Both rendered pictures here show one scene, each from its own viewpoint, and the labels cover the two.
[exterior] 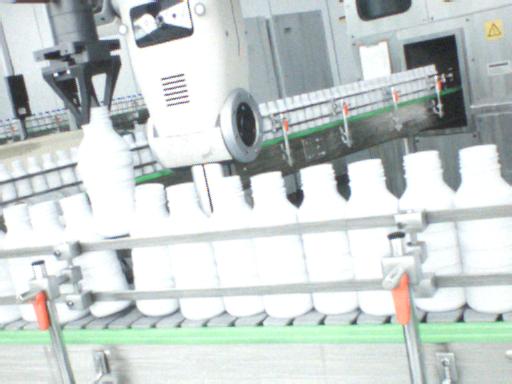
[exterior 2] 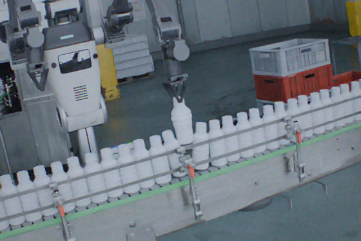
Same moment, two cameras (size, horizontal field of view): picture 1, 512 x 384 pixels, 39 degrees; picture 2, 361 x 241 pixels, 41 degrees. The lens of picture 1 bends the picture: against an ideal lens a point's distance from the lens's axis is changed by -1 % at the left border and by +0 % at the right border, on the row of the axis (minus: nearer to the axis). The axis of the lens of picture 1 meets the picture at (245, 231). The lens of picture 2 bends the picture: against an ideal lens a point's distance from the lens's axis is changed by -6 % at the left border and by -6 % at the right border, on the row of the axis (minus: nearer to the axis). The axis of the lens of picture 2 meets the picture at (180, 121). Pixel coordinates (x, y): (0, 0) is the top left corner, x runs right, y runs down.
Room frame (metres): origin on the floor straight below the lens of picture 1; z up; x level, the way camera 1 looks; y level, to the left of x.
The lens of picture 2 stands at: (-0.13, 1.51, 1.61)
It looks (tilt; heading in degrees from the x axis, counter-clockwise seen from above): 14 degrees down; 309
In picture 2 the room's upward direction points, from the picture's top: 9 degrees counter-clockwise
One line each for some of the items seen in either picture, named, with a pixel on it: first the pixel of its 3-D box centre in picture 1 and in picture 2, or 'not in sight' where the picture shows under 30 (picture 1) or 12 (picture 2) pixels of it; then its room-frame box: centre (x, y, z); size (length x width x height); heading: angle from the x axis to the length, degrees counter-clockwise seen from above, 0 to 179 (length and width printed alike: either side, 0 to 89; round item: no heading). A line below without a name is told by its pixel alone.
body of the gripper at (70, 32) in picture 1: (73, 30); (172, 68); (0.95, 0.16, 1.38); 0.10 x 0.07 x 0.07; 151
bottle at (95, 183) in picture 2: not in sight; (95, 177); (1.11, 0.47, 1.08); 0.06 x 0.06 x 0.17
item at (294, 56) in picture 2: not in sight; (291, 56); (1.73, -2.44, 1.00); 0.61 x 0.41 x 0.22; 68
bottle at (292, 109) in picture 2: (487, 228); (294, 120); (0.71, -0.24, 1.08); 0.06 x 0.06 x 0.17
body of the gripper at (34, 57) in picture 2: not in sight; (35, 57); (1.29, 0.48, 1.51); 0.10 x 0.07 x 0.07; 151
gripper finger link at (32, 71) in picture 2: not in sight; (39, 77); (1.27, 0.49, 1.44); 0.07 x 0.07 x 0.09; 61
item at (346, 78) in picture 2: not in sight; (345, 88); (1.47, -3.11, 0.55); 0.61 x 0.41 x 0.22; 64
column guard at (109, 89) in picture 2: not in sight; (104, 69); (6.74, -5.05, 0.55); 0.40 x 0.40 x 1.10; 61
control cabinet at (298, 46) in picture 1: (296, 103); not in sight; (7.94, -0.80, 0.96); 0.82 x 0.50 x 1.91; 133
